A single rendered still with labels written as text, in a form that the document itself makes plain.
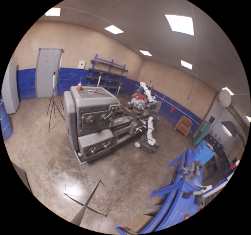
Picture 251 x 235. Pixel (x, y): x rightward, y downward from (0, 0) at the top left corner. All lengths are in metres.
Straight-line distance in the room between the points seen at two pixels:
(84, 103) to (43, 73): 3.39
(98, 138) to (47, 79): 3.48
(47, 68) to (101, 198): 4.31
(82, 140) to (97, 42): 4.05
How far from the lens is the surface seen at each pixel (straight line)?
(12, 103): 3.71
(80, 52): 4.00
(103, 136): 1.17
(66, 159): 1.87
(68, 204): 1.76
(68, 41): 4.01
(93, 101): 0.85
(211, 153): 2.05
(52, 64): 3.90
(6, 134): 3.00
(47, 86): 4.08
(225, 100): 4.14
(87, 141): 1.08
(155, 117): 1.99
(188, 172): 1.41
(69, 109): 0.81
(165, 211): 1.38
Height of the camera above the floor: 1.68
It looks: 25 degrees down
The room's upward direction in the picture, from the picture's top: 21 degrees clockwise
